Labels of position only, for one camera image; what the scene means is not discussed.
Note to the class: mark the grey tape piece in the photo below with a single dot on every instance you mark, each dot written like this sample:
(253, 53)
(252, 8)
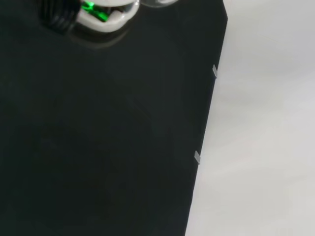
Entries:
(197, 157)
(214, 70)

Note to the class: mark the black bench cloth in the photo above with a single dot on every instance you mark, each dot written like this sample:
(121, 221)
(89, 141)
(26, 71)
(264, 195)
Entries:
(103, 137)

